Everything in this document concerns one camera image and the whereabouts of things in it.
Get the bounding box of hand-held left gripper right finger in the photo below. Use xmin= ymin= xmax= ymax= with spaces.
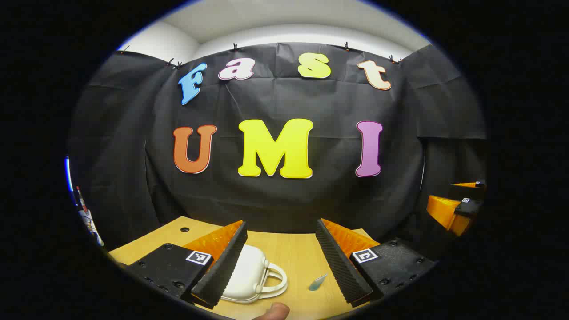
xmin=317 ymin=219 xmax=436 ymax=308

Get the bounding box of row of black cloth clips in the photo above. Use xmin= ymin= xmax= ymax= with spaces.
xmin=119 ymin=42 xmax=403 ymax=69

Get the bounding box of small white suitcase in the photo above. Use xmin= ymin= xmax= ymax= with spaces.
xmin=221 ymin=244 xmax=288 ymax=304

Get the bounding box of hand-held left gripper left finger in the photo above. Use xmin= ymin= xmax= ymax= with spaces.
xmin=127 ymin=220 xmax=248 ymax=309

